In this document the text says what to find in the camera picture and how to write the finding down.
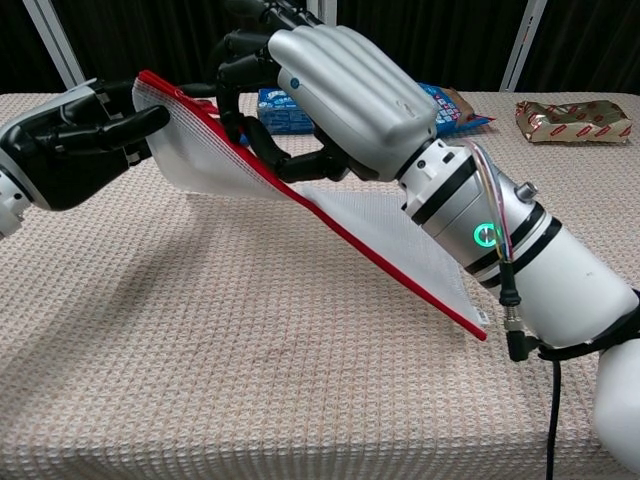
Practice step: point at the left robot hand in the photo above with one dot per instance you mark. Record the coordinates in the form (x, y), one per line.
(65, 160)

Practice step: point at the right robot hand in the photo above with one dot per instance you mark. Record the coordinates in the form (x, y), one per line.
(350, 95)

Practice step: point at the black pleated curtain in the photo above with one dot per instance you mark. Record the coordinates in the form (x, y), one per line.
(150, 35)

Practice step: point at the white frame post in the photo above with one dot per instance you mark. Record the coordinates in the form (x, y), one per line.
(57, 45)
(327, 12)
(522, 45)

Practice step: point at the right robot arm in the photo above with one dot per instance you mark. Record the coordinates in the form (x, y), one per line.
(565, 285)

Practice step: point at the beige waffle tablecloth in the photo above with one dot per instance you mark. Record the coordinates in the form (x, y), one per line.
(200, 375)

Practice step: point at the gold and red snack packet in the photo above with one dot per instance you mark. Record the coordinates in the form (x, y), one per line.
(570, 122)

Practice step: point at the blue and red snack bag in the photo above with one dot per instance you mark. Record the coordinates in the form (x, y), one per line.
(452, 112)

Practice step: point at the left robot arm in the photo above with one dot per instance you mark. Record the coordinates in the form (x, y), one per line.
(10, 205)

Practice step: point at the long blue cookie box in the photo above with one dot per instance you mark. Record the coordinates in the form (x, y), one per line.
(282, 117)

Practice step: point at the red-edged clear mesh pouch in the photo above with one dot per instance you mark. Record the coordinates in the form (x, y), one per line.
(380, 240)

